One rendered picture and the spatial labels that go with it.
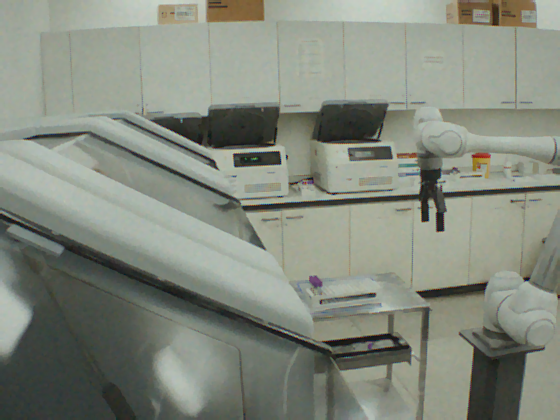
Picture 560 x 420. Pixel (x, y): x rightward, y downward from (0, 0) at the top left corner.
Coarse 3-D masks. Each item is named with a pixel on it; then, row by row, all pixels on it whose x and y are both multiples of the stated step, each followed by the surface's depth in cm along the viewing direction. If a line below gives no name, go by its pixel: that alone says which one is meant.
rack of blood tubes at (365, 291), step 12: (324, 288) 230; (336, 288) 229; (348, 288) 229; (360, 288) 228; (372, 288) 228; (312, 300) 221; (324, 300) 227; (336, 300) 227; (348, 300) 231; (360, 300) 226
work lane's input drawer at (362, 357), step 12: (372, 336) 199; (384, 336) 199; (396, 336) 195; (336, 348) 193; (348, 348) 192; (360, 348) 192; (372, 348) 188; (384, 348) 188; (396, 348) 189; (408, 348) 189; (336, 360) 185; (348, 360) 185; (360, 360) 186; (372, 360) 187; (384, 360) 188; (396, 360) 189; (408, 360) 190; (420, 360) 193
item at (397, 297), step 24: (384, 288) 245; (408, 288) 243; (312, 312) 221; (336, 312) 220; (360, 312) 219; (384, 312) 220; (408, 312) 222; (360, 384) 269; (384, 384) 268; (384, 408) 246; (408, 408) 245
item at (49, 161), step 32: (0, 128) 123; (32, 128) 126; (64, 128) 131; (96, 128) 132; (32, 160) 63; (64, 160) 71; (160, 160) 137; (96, 192) 65; (128, 192) 72; (224, 192) 141; (160, 224) 67; (192, 224) 73; (256, 256) 74
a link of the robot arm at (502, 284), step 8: (504, 272) 211; (512, 272) 210; (496, 280) 207; (504, 280) 205; (512, 280) 204; (520, 280) 204; (488, 288) 210; (496, 288) 205; (504, 288) 203; (512, 288) 203; (488, 296) 209; (496, 296) 204; (504, 296) 201; (488, 304) 209; (496, 304) 203; (488, 312) 209; (496, 312) 202; (488, 320) 210; (496, 320) 203; (488, 328) 211; (496, 328) 208
